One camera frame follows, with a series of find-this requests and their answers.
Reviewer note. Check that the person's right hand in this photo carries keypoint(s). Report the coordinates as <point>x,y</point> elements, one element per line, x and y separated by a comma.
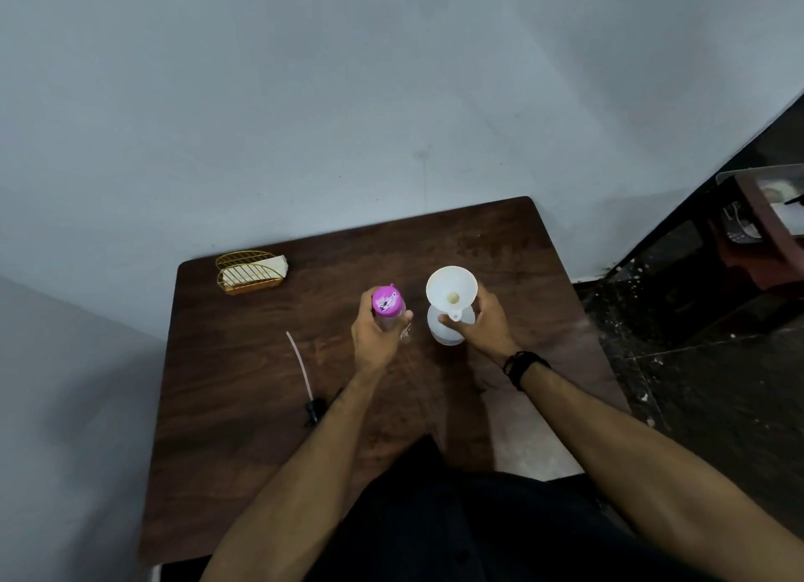
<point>487,333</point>

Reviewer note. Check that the person's left hand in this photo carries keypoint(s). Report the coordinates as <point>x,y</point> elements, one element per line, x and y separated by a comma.
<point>370,346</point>

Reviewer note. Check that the person's left thumb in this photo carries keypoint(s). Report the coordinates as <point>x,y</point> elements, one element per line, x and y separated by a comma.
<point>403,321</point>

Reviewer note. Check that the person's right thumb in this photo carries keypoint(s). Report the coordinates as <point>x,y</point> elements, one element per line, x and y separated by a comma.
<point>452,329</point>

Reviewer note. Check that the white plastic bottle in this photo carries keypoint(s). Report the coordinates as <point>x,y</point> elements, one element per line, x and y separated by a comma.
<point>443,335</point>

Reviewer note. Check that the clear bottle with purple cap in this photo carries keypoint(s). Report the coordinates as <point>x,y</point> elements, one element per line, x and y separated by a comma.
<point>388,302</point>

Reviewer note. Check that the person's left forearm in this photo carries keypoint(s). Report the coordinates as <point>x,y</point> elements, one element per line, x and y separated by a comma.
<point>301,481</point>

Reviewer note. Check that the person's right forearm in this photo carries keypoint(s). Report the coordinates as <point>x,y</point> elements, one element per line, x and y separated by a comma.
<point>659,481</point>

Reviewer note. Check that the white plastic funnel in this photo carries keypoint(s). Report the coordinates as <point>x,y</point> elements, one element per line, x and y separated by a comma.
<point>447,286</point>

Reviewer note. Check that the black wristband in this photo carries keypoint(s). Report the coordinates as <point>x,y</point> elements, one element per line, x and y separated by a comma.
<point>522,366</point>

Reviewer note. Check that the black pump head with tube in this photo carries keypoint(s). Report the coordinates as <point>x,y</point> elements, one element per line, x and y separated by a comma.
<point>306,380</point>

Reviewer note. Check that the white paper napkins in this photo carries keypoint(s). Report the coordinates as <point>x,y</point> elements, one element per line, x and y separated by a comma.
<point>251,273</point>

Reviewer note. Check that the person's black clothing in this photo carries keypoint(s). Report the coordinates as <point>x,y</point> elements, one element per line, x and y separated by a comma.
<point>477,525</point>

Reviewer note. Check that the dark red wooden furniture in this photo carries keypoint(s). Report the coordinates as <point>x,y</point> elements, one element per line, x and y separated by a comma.
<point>763,258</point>

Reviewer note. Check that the clear plastic box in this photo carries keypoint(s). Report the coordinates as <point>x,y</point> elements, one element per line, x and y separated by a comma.
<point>776,189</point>

